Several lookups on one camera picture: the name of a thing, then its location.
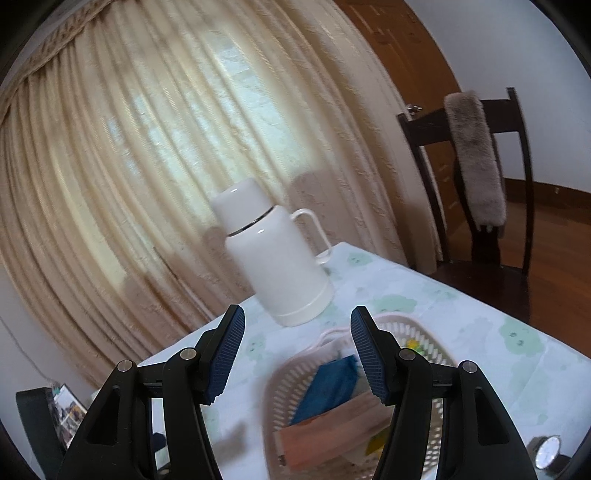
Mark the wooden door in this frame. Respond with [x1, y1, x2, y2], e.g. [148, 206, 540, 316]
[332, 0, 463, 222]

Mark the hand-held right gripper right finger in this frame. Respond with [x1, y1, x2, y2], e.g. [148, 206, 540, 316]
[350, 305, 539, 480]

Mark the cream curtain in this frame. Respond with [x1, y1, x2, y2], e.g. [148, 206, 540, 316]
[0, 0, 445, 389]

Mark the blue snack packet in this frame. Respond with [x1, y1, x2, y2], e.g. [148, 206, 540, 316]
[290, 354, 362, 426]

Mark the white plastic basket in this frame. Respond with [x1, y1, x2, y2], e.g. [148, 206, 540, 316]
[261, 313, 459, 480]

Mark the white thermos jug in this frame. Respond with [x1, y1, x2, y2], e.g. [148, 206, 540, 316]
[210, 179, 335, 328]

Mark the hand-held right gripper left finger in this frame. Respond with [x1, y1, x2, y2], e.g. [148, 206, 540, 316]
[58, 304, 246, 480]

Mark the dark wooden chair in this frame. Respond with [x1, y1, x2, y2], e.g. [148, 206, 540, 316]
[397, 88, 537, 325]

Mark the wrist watch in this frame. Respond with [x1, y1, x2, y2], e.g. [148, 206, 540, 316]
[526, 435, 574, 472]

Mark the grey fur chair cover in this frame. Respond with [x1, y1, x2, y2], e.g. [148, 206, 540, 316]
[444, 92, 508, 232]

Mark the yellow snack packet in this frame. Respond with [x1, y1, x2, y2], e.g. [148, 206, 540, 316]
[365, 431, 389, 456]

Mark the black photo frame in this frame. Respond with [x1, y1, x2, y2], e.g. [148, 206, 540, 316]
[16, 383, 89, 480]

